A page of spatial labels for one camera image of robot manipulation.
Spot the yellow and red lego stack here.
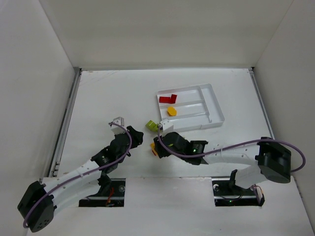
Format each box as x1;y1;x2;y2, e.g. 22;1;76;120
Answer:
150;143;158;156

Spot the yellow rounded lego piece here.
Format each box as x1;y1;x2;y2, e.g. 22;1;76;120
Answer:
167;106;177;117

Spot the red lego piece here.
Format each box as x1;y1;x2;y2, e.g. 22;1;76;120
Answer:
158;94;177;104

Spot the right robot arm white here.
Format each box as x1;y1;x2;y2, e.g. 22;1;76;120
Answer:
151;132;291;189

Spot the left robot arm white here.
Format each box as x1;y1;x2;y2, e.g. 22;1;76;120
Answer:
17;125;144;233

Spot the large lime green lego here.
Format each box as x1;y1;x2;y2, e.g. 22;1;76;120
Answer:
145;120;159;132

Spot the white divided tray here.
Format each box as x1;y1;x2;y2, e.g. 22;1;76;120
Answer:
157;84;225;132

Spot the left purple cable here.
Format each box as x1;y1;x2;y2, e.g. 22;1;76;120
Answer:
22;122;135;228

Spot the purple cable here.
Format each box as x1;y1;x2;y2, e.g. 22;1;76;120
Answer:
157;126;307;174
22;122;135;228

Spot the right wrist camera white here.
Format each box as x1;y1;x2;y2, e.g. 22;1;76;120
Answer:
159;118;174;133

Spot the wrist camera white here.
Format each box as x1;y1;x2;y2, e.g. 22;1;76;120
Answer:
109;117;125;135
159;118;174;133

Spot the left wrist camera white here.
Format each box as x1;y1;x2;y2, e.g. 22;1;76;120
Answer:
109;117;125;135

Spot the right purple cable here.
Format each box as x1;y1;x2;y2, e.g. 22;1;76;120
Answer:
157;126;307;174

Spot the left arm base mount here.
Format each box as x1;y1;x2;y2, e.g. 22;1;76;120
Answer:
78;178;126;207

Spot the left aluminium rail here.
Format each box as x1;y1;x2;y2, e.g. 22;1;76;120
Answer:
45;67;82;177

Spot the aluminium rail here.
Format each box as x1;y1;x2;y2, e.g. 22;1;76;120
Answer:
45;67;82;177
248;66;285;170

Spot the right aluminium rail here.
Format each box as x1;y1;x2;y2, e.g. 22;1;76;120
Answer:
248;66;285;170

